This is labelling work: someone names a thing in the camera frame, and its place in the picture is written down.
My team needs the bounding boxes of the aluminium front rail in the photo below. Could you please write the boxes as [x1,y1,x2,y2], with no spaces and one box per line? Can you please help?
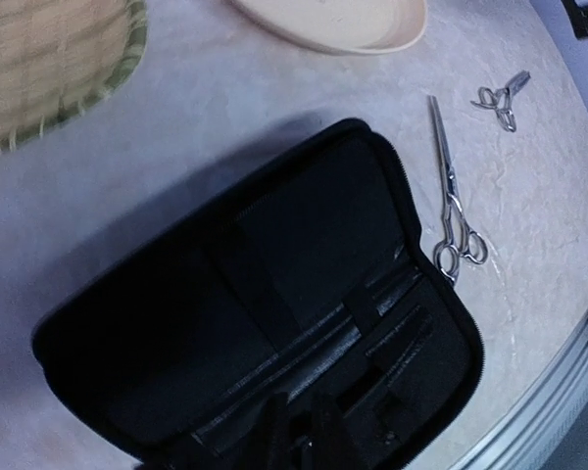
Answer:
[450,298,588,470]

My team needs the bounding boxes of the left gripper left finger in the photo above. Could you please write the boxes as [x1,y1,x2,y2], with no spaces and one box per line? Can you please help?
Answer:
[244,394,291,470]

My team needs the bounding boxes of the thinning silver scissors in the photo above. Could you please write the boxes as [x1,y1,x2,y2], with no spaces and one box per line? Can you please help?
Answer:
[471,70,531,133]

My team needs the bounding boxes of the woven bamboo tray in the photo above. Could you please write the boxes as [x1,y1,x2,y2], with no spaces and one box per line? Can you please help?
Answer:
[0,1,147,155]

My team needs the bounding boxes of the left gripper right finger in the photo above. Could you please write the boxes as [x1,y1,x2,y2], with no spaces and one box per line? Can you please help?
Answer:
[311,394,353,469]

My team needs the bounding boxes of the black zip tool case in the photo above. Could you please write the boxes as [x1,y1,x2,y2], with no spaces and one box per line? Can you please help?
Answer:
[32,118,484,469]

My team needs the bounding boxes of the cream round plate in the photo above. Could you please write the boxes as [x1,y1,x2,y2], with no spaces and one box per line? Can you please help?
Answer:
[231,0,428,56]

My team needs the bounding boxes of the straight silver scissors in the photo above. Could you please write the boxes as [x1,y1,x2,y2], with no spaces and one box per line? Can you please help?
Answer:
[427,95,489,286]

